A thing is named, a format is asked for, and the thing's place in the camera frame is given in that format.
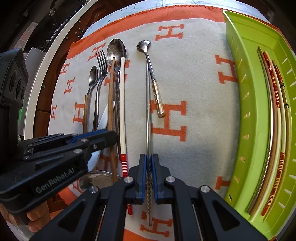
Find orange beige H blanket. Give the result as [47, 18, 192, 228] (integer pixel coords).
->
[47, 4, 292, 241]

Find red orange striped chopstick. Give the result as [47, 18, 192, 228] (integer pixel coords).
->
[247, 47, 288, 220]

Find small spoon gold handle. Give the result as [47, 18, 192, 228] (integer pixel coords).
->
[137, 40, 165, 118]

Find steel soup ladle spoon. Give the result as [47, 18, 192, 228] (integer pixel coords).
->
[79, 170, 113, 192]

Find cream chopstick red stripes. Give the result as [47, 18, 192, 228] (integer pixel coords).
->
[118, 56, 134, 216]

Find large steel spoon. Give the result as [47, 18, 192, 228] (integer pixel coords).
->
[107, 38, 126, 161]

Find lime green plastic tray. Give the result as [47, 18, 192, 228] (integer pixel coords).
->
[223, 11, 295, 240]

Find wooden handled steel spoon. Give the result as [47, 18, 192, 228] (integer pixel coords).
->
[83, 66, 98, 133]

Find metal chopstick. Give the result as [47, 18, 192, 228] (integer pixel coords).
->
[146, 63, 152, 226]
[247, 46, 278, 215]

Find left hand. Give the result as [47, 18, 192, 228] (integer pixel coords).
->
[1, 201, 51, 233]

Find brown wooden chopstick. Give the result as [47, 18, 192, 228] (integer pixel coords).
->
[107, 57, 117, 183]
[250, 51, 281, 217]

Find steel fork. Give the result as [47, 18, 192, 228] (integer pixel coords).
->
[92, 50, 108, 131]

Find red banded bamboo chopstick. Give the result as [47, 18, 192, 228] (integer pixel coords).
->
[262, 60, 292, 220]

